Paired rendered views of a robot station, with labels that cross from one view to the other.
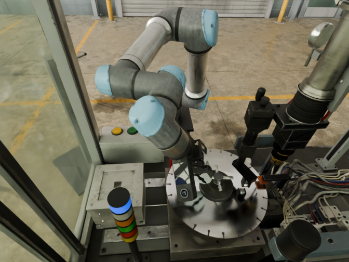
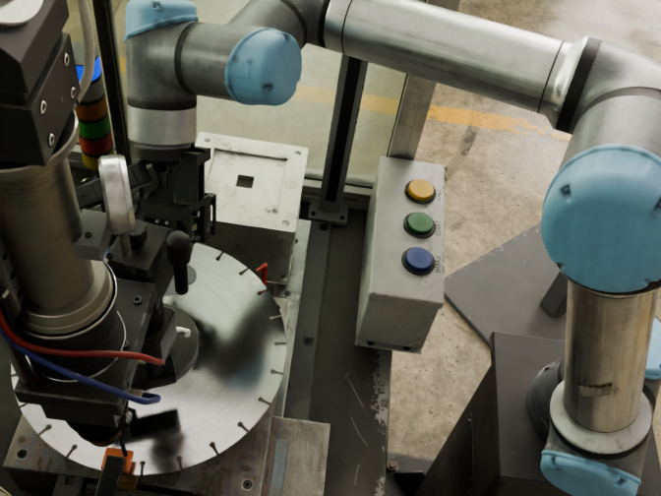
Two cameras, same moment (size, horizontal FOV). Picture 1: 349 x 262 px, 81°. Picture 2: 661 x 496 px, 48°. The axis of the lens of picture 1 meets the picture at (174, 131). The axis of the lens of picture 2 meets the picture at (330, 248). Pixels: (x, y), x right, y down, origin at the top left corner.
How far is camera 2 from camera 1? 0.86 m
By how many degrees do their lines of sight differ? 59
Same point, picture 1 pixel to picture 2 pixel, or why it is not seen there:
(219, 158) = (236, 385)
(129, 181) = (247, 202)
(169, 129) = (131, 65)
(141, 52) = (373, 13)
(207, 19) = (584, 165)
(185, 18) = (599, 113)
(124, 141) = (381, 205)
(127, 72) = not seen: outside the picture
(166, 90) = (201, 34)
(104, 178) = (268, 161)
